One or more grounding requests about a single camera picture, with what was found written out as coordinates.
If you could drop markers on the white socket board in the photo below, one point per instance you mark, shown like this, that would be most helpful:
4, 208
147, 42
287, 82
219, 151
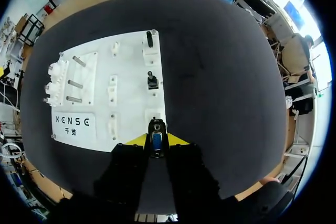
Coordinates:
110, 87

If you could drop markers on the black multi-pin plug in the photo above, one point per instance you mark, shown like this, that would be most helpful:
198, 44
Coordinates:
149, 39

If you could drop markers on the black plug with blue insert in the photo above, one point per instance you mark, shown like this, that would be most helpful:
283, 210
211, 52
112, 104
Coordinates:
156, 140

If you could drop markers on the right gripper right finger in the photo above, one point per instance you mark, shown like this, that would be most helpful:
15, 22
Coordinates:
191, 171

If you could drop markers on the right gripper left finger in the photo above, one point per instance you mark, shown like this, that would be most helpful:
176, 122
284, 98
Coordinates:
123, 171

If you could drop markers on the person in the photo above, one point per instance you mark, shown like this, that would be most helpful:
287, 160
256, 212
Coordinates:
302, 77

